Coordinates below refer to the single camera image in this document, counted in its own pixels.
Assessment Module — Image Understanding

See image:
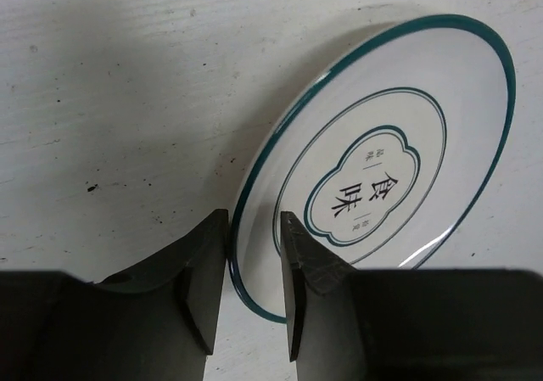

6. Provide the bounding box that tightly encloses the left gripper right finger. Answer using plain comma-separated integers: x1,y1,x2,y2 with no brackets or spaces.
280,211,352,361

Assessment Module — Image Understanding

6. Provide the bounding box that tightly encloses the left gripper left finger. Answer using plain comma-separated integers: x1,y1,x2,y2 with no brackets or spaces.
98,209,229,354

